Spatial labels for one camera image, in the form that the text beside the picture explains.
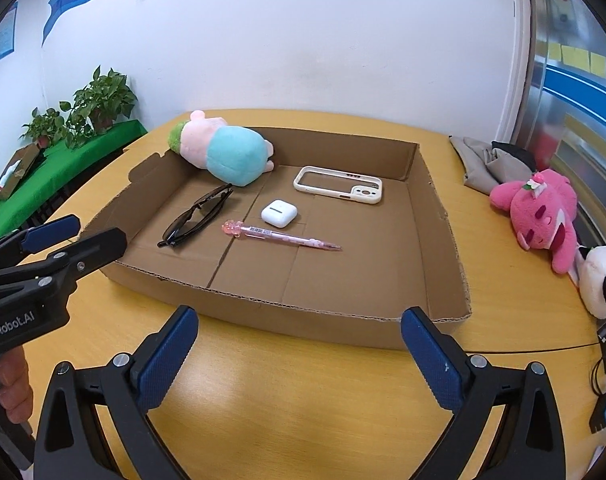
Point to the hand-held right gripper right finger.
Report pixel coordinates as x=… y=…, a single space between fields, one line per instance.
x=435 y=360

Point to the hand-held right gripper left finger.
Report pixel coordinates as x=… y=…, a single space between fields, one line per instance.
x=163 y=360

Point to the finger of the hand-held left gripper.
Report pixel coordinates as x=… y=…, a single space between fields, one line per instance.
x=53 y=230
x=93 y=252

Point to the black sunglasses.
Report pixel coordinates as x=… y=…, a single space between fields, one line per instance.
x=183 y=227

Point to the shallow cardboard box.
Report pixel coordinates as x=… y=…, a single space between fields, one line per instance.
x=333 y=280

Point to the pink pen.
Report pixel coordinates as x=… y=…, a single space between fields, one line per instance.
x=273 y=234

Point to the white earbuds case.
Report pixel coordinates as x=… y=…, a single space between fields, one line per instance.
x=278 y=212

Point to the person's left hand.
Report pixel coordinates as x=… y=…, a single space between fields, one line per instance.
x=15 y=385

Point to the small cardboard box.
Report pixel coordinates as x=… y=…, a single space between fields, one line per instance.
x=25 y=157

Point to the green table cloth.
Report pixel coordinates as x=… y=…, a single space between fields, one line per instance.
x=98 y=140

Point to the small potted green plant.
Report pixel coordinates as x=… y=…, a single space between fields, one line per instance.
x=43 y=127

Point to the large potted green plant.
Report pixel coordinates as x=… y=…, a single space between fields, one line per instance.
x=103 y=100

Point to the teal and pink plush pig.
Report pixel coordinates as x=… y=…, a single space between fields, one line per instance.
x=233 y=155

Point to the black flat device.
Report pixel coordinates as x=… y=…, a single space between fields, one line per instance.
x=604 y=412

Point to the pink plush bear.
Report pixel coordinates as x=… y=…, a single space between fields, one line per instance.
x=538 y=215

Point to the panda plush toy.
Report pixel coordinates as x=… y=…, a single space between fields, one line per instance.
x=595 y=280

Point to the cream phone case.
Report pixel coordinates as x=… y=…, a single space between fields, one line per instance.
x=368 y=192

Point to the grey cloth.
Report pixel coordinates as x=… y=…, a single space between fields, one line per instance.
x=475 y=165

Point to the dark cloth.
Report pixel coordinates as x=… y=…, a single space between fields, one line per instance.
x=513 y=152

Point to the metal door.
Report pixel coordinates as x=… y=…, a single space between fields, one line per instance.
x=538 y=125

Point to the yellow sticky note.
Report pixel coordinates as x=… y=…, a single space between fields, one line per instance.
x=576 y=56
x=598 y=65
x=555 y=52

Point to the blue wall poster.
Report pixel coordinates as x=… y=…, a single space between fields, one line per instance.
x=0 y=35

